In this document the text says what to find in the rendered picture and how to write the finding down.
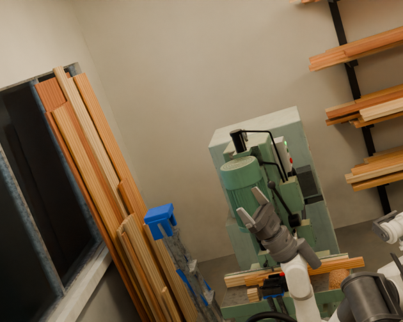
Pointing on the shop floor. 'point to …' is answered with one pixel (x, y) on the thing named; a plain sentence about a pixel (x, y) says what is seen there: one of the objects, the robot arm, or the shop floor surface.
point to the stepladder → (157, 216)
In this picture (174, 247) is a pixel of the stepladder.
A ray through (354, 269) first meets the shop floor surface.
